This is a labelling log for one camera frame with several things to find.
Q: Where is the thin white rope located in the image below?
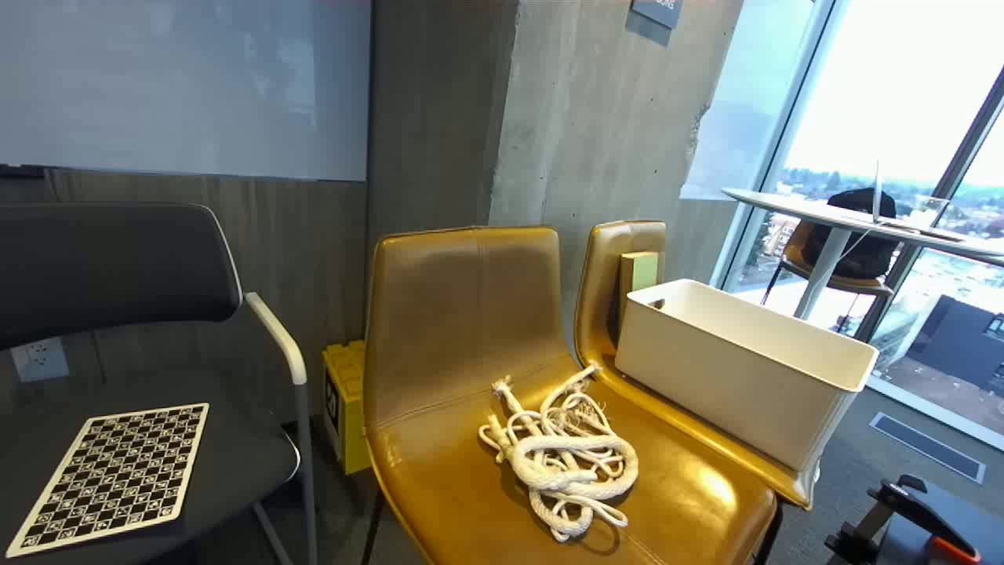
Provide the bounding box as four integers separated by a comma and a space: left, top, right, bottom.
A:
478, 365, 606, 464

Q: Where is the thick white rope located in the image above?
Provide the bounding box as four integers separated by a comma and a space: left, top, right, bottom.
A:
506, 422, 643, 545

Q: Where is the white plastic basket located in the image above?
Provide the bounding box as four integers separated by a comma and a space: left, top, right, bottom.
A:
611, 275, 881, 474

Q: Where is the gold chair with wide backrest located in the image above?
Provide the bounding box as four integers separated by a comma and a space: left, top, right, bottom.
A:
362, 227, 783, 565

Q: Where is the gold chair with narrow backrest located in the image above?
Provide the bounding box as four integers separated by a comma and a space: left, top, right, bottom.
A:
575, 218, 823, 514

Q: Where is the yellow box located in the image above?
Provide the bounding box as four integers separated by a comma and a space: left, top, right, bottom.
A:
319, 338, 374, 479

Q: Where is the frosted window panel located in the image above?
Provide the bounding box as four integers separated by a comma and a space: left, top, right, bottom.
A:
681, 0, 833, 204

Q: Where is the white round table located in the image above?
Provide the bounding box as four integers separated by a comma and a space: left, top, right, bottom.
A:
723, 184, 1004, 319

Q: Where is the tan chair with black jacket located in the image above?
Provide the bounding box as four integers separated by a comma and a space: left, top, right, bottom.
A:
759, 184, 908, 343

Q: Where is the white perforated mat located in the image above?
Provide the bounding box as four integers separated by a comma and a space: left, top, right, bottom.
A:
5, 399, 213, 561

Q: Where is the floor vent grille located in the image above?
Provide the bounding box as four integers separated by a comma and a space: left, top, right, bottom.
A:
869, 407, 989, 487

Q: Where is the grey wall sign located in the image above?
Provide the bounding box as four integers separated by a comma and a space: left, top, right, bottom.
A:
628, 0, 684, 31

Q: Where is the white wall whiteboard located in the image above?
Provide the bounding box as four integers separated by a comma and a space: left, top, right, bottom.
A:
0, 0, 374, 184

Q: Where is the black chair with white frame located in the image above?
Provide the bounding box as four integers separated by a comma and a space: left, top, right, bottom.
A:
0, 201, 323, 565

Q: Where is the white wall outlet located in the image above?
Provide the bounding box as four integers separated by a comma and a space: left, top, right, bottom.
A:
9, 335, 72, 386

